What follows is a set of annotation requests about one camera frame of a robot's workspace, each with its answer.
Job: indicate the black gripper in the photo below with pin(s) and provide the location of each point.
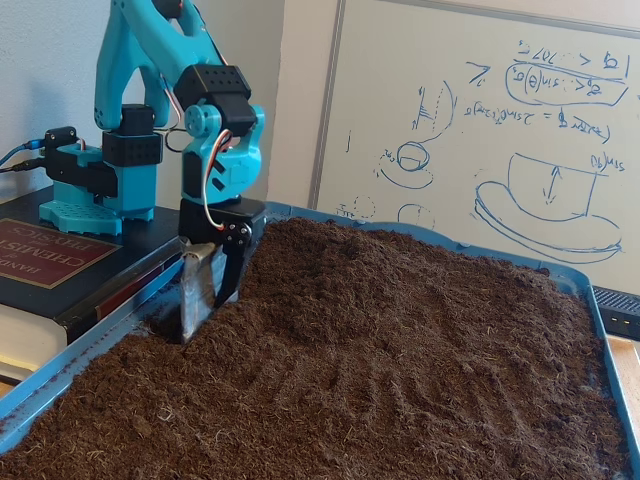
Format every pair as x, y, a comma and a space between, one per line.
200, 220

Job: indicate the silver foil scoop blade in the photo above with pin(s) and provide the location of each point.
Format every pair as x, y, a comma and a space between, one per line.
197, 295

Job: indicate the brown soil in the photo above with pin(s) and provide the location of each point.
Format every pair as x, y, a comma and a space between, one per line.
350, 350

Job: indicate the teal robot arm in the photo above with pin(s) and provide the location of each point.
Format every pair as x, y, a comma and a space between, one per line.
125, 30

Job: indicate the black chemistry physics handbook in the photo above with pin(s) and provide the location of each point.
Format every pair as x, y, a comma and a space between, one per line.
30, 250

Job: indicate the black servo controller housing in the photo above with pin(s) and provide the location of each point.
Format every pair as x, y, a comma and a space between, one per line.
60, 137

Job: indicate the blue plastic tray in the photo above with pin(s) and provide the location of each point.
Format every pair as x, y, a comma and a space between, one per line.
50, 382

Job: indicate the whiteboard with blue drawings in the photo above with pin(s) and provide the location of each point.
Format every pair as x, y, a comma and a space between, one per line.
400, 40

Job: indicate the perforated electronics box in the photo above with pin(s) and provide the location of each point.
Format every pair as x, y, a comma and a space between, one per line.
620, 320

